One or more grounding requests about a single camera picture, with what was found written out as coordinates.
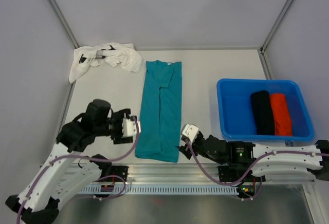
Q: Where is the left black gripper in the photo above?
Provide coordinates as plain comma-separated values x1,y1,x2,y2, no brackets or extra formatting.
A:
96,108,134,144

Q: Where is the teal t-shirt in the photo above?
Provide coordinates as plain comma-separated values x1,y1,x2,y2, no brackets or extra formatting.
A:
135,61,182,163

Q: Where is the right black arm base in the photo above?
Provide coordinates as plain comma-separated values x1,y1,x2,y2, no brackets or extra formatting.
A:
217,165,266,183

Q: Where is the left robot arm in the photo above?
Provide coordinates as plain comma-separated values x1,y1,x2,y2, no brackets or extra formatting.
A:
5,99,141,223

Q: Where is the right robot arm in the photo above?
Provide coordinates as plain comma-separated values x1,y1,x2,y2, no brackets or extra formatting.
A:
178,126,328,184

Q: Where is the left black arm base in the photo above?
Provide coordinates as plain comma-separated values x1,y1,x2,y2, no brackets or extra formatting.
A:
101,165,129,182

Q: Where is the blue plastic bin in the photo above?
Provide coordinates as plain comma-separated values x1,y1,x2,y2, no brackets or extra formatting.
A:
216,79,314,143

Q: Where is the white t-shirt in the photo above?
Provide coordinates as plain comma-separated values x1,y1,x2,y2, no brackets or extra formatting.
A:
68,42,143,83

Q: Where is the rolled black t-shirt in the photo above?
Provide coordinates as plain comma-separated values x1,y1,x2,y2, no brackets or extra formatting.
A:
250,90,275,136

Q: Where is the rolled orange t-shirt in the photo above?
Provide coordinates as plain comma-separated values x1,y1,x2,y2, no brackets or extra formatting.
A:
270,93,293,136

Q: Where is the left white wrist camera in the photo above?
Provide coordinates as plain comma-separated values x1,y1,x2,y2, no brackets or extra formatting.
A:
122,116,141,138

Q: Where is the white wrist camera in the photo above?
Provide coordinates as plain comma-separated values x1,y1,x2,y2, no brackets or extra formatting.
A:
122,116,141,138
181,124,199,142

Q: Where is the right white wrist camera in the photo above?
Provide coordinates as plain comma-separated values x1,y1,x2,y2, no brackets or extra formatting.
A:
181,124,199,142

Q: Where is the aluminium mounting rail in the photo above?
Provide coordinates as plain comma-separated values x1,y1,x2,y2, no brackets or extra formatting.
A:
38,163,316,185

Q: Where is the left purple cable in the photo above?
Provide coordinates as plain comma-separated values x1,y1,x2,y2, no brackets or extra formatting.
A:
16,116,141,224

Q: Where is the white slotted cable duct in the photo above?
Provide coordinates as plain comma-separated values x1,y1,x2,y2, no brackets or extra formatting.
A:
78,184,238,195

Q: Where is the left aluminium frame post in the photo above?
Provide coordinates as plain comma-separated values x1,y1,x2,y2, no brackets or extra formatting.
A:
47,0,80,49

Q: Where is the aluminium frame post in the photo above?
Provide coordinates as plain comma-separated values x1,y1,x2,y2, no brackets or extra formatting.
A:
47,0,80,49
260,0,295,54

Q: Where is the right aluminium frame post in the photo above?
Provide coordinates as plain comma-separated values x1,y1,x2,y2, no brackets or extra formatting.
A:
260,0,295,54

